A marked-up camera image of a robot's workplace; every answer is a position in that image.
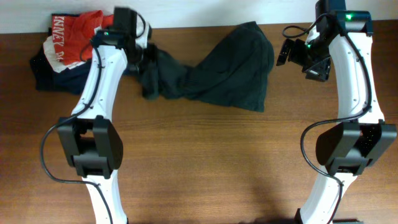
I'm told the dark green t-shirt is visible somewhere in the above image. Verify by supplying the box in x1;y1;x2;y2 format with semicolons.
135;21;274;113

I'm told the red folded shirt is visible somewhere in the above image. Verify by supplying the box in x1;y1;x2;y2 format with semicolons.
52;10;114;65

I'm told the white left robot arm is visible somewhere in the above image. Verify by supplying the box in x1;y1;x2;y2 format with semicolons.
57;7;151;223

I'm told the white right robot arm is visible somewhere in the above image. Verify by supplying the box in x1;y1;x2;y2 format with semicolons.
277;0;397;224

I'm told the navy folded shirt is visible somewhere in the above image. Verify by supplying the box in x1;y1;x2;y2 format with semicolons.
29;28;91;95

